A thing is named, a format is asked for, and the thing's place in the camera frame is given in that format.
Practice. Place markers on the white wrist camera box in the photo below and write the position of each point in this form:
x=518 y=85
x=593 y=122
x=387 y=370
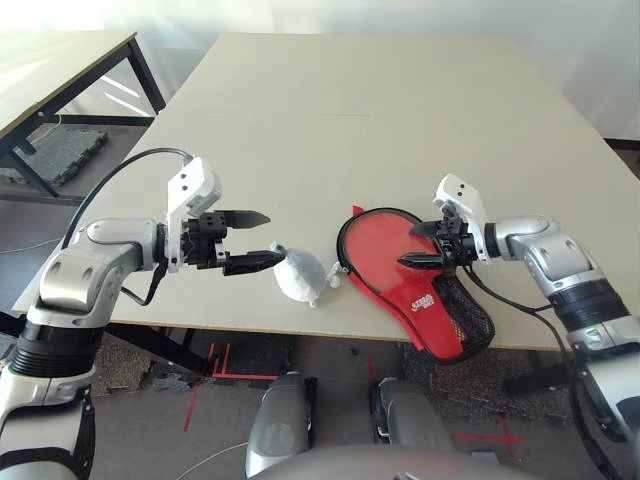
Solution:
x=192 y=180
x=462 y=192

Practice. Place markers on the grey robot leg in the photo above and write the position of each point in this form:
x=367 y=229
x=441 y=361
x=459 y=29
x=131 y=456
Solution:
x=275 y=425
x=415 y=420

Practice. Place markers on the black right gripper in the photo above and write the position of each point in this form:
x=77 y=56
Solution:
x=457 y=245

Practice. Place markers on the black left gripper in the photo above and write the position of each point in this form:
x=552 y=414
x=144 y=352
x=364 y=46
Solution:
x=210 y=225

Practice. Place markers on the beige side table black frame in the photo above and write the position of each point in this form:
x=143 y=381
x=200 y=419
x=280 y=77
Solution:
x=50 y=65

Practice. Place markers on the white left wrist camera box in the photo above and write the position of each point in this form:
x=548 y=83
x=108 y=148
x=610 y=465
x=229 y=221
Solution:
x=192 y=180

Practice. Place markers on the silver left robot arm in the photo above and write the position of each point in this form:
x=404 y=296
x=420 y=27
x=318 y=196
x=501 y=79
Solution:
x=100 y=240

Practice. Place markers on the dark speckled floor mat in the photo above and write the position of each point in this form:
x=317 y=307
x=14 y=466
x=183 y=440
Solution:
x=475 y=380
x=125 y=365

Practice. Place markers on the grey right robot leg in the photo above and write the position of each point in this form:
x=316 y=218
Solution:
x=415 y=420

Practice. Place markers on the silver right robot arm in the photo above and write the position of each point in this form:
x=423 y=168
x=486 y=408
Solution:
x=550 y=240

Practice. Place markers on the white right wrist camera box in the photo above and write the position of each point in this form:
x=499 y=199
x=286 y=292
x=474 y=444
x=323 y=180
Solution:
x=462 y=192

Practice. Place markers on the grey interlocking foam mat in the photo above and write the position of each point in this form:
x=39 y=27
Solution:
x=65 y=155

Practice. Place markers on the grey robot torso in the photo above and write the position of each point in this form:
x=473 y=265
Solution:
x=375 y=465

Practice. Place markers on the grey left robot leg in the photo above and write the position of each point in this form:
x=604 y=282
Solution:
x=275 y=425

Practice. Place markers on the red black paddle case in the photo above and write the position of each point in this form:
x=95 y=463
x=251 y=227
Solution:
x=425 y=310

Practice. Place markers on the white grey plush ball charm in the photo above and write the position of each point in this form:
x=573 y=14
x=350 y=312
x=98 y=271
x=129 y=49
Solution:
x=300 y=275

